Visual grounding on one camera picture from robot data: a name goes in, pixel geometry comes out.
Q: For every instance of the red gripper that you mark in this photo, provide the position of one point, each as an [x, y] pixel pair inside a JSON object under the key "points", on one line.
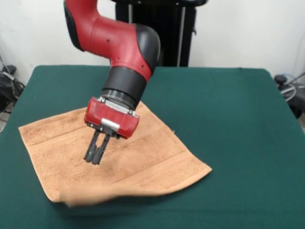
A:
{"points": [[109, 117]]}

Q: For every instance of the tan terry towel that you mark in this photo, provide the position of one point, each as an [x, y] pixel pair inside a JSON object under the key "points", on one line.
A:
{"points": [[147, 162]]}

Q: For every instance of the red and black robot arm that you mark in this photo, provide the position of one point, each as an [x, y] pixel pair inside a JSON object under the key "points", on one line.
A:
{"points": [[114, 43]]}

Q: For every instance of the black chair base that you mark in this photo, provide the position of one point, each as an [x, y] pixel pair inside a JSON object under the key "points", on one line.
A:
{"points": [[9, 83]]}

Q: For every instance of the dark green table cloth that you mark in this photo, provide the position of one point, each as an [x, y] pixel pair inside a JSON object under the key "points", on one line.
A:
{"points": [[214, 119]]}

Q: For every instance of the grey chair base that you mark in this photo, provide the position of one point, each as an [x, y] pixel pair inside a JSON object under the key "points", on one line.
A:
{"points": [[293, 100]]}

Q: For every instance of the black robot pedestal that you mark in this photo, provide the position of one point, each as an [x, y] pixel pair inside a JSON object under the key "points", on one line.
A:
{"points": [[176, 28]]}

